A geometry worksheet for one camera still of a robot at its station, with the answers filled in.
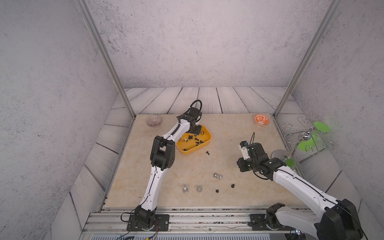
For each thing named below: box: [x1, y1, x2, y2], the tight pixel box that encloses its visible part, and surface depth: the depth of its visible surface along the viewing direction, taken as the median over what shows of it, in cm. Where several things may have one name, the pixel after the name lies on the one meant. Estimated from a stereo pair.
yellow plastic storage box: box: [176, 124, 212, 155], surface depth 107 cm
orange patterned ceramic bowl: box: [254, 114, 270, 127], surface depth 117 cm
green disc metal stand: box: [271, 121, 331, 169], surface depth 81 cm
